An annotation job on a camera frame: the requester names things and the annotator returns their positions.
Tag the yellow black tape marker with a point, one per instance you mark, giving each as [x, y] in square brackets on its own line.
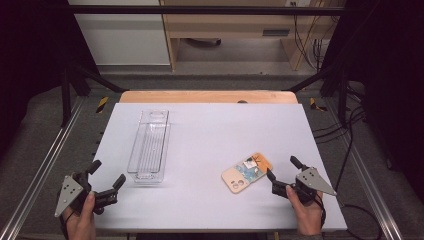
[102, 104]
[315, 105]

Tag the wooden cabinet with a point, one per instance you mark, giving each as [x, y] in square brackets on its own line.
[233, 23]

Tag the beige patterned phone case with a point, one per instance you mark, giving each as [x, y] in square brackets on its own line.
[245, 173]

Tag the clear plastic tray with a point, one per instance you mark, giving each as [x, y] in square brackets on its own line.
[149, 146]

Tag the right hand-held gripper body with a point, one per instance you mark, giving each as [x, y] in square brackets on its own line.
[313, 181]

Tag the black curtain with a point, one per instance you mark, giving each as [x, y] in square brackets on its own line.
[30, 50]
[390, 83]

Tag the person's left hand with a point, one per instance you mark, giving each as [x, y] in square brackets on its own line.
[81, 223]

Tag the black frame crossbar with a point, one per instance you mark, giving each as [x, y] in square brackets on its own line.
[206, 10]

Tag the aluminium rail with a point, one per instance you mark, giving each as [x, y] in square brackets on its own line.
[43, 163]
[365, 166]

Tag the wooden table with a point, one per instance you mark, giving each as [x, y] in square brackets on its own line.
[206, 96]

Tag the black frame strut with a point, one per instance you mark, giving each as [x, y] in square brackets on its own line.
[83, 78]
[328, 78]

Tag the person's right hand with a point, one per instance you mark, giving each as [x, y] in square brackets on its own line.
[308, 218]

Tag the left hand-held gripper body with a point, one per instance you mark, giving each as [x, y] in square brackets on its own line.
[68, 191]

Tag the white cabinet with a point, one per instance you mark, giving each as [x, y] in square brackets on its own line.
[123, 36]

